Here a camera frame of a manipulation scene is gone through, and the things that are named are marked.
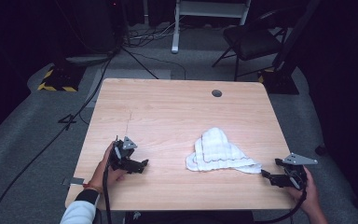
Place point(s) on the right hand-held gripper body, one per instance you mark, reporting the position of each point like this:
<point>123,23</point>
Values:
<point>295,174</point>

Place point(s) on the black stand with striped base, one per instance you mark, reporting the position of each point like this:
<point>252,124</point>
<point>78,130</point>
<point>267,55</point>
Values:
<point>62,77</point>

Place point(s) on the white metal desk frame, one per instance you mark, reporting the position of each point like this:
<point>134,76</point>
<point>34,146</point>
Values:
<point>175,31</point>

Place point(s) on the grey tape piece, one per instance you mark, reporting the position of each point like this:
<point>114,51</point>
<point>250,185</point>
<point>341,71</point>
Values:
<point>74,181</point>

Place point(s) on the black stand with slanted pole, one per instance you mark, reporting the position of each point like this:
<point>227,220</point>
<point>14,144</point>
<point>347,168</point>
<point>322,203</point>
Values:
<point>281,82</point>

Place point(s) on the black folding chair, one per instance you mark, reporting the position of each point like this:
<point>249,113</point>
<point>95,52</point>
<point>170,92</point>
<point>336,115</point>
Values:
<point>251,42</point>

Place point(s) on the white cloth with coloured stitching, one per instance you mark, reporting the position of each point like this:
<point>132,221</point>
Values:
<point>217,149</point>

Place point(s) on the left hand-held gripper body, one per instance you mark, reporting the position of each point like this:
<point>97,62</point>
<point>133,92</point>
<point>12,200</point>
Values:
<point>121,158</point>

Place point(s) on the person's right hand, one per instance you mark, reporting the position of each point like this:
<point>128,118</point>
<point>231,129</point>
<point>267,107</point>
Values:
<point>309,196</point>

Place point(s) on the person's left hand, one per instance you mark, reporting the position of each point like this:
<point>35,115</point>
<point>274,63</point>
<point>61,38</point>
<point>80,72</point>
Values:
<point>101,174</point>

